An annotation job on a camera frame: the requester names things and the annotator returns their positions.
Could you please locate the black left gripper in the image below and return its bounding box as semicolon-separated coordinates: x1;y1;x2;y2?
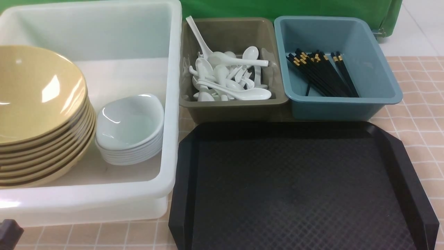
0;219;24;250

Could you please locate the white square sauce dish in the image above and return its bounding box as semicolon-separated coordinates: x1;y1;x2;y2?
95;94;165;151

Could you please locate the white ceramic soup spoon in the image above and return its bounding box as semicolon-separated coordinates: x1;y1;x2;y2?
196;80;272;101

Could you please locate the black chopstick gold band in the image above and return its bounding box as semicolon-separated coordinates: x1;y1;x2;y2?
335;51;359;98

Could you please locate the stack of yellow bowls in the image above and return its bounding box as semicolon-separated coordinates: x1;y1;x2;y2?
1;98;96;189

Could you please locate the stack of white dishes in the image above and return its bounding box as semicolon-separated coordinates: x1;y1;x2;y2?
95;134;163;166

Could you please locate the large white plastic bin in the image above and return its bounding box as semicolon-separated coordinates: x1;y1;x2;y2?
1;0;182;227

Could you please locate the black plastic serving tray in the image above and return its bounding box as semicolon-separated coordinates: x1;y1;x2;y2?
169;122;439;250

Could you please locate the pile of white spoons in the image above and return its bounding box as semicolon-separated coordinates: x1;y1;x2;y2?
188;46;268;102

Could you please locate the white spoon leaning upright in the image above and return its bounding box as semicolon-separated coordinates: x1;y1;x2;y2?
186;16;213;59

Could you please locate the white spoon lying across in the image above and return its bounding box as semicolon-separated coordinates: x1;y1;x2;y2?
207;52;270;67

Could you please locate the olive plastic spoon bin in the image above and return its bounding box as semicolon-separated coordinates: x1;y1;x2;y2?
179;17;288;124

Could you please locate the bundle of black chopsticks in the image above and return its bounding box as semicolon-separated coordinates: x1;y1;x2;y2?
286;48;360;98

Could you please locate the teal plastic chopstick bin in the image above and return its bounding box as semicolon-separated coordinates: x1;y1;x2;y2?
274;16;403;121

